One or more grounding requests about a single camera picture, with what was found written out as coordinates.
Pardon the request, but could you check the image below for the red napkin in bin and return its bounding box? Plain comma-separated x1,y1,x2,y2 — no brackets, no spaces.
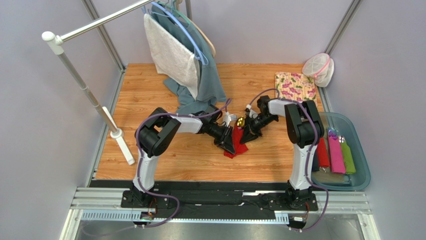
316,137,330,168

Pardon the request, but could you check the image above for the floral placemat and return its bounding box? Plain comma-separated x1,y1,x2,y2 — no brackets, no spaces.
274,71,318,105

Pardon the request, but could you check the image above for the blue plastic hanger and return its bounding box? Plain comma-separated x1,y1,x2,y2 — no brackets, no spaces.
151,1,209,66

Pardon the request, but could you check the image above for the blue-grey shirt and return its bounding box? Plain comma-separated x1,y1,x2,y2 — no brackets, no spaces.
151,6,227,115

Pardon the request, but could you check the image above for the white towel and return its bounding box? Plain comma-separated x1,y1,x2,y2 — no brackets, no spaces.
143,14,200,99

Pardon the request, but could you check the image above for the red paper napkin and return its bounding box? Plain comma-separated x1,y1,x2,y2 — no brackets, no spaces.
223,124,249,159

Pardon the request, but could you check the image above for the teal plastic bin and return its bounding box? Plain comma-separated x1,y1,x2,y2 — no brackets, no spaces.
309,112,371,191

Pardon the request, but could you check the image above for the white clothes rack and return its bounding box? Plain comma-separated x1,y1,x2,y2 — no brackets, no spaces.
41,0,152,165

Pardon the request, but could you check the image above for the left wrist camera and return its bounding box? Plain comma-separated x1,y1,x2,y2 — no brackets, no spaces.
222,111,237,126

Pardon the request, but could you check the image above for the wooden hanger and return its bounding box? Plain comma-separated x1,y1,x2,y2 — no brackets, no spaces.
175,0,217,58

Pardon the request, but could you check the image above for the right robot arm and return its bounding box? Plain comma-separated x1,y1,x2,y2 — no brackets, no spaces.
240,95,324,209

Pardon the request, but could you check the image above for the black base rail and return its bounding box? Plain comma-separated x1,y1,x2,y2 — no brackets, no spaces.
112,179,319,221

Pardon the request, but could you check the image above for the green hanger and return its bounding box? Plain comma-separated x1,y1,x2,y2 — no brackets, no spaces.
156,0,193,25

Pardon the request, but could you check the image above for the white mesh laundry bag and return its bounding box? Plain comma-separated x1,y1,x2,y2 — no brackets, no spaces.
302,53,335,88

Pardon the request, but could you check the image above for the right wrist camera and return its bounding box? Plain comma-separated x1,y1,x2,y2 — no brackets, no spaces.
244,104,258,118

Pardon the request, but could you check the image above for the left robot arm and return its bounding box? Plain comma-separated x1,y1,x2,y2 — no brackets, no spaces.
121,105,236,208

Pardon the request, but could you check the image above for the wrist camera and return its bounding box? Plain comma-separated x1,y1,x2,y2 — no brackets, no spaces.
244,104,258,118
222,111,237,126

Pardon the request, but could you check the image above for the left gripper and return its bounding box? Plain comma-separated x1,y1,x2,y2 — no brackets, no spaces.
206,121,236,154

